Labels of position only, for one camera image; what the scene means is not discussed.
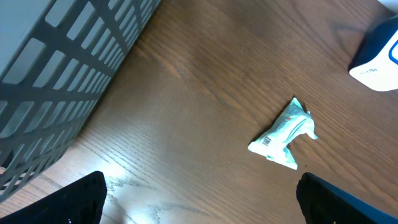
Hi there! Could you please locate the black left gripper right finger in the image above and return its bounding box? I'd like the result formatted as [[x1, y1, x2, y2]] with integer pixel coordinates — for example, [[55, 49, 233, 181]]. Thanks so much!
[[296, 172, 397, 224]]

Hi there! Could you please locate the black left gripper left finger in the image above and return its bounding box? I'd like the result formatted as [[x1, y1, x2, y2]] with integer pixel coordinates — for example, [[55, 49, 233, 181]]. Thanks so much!
[[1, 171, 107, 224]]

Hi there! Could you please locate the green snack packet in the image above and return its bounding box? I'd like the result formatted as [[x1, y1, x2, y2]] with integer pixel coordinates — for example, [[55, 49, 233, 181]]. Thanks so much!
[[248, 98, 318, 170]]

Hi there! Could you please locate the white barcode scanner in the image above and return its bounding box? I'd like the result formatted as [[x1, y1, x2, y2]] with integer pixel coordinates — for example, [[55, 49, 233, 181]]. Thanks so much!
[[348, 16, 397, 91]]

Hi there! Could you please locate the grey plastic mesh basket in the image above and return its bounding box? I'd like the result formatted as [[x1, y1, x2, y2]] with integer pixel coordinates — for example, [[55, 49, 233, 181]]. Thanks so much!
[[1, 0, 160, 200]]

